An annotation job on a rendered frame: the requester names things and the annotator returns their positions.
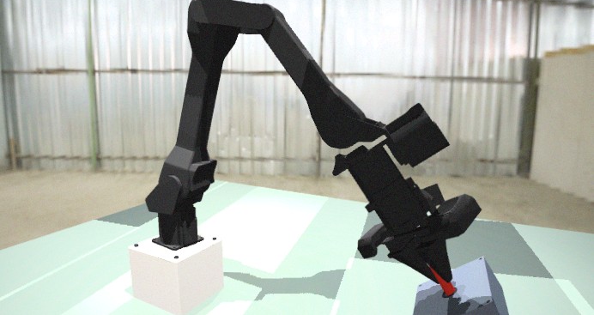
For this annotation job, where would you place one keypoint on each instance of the dark red peg with grey band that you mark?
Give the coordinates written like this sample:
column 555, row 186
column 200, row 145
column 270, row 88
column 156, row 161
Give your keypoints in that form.
column 447, row 287

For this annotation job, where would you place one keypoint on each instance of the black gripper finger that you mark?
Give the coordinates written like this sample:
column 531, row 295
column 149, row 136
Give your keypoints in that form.
column 435, row 254
column 408, row 256

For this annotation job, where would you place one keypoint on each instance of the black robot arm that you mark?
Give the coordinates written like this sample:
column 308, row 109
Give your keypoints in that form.
column 213, row 28

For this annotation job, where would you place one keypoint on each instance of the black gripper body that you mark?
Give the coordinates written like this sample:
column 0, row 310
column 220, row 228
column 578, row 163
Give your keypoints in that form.
column 401, row 213

